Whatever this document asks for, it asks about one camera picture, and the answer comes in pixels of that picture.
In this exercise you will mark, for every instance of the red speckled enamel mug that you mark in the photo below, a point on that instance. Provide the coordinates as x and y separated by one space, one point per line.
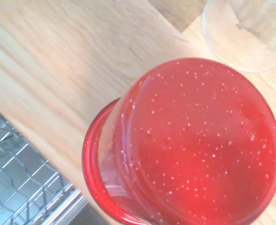
187 145

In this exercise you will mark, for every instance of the clear ribbed glass tumbler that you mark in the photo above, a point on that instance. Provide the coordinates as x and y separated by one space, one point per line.
222 42

